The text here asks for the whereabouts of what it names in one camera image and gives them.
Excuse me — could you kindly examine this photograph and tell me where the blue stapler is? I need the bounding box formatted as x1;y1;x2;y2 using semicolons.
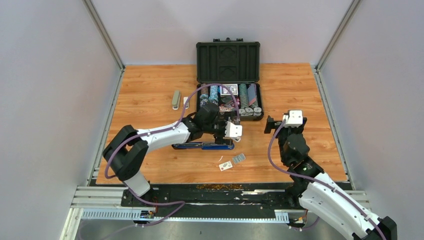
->
171;141;235;150

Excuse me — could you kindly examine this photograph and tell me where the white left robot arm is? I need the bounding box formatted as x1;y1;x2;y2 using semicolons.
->
102;103;243;207

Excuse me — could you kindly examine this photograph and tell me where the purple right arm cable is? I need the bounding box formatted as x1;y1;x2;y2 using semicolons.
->
266;119;387;240

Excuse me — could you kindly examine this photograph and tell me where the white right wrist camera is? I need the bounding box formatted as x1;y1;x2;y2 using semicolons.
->
282;109;304;128

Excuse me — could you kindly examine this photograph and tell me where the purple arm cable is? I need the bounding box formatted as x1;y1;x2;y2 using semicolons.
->
266;119;387;240
104;83;241;180

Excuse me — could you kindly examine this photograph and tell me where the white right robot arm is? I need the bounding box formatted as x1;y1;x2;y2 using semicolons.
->
264;114;398;240

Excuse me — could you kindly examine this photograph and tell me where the black poker chip case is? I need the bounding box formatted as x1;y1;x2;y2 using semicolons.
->
196;38;264;121

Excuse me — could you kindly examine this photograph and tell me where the blue playing card deck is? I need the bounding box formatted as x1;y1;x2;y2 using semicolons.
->
219;84;239;97

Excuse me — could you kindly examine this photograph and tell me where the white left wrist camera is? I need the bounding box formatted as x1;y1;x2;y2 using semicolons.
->
224;121;243;142

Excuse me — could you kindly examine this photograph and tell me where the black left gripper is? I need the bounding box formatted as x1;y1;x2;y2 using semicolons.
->
203;112;236;146

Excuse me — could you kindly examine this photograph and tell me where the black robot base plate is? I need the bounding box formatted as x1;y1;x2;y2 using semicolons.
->
120;182;307;219

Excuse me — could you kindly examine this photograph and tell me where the small white stapler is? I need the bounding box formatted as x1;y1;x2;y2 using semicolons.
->
183;96;190;109

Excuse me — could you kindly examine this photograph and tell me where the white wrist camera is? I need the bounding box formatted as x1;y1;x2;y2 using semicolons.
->
282;109;304;128
224;121;243;142

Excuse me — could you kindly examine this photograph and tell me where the grey-green stapler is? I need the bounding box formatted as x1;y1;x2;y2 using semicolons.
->
171;90;181;111

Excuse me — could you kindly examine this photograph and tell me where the aluminium slotted rail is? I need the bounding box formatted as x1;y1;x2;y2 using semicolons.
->
81;207;290;223

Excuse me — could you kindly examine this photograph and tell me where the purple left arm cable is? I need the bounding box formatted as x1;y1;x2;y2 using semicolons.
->
104;83;241;180

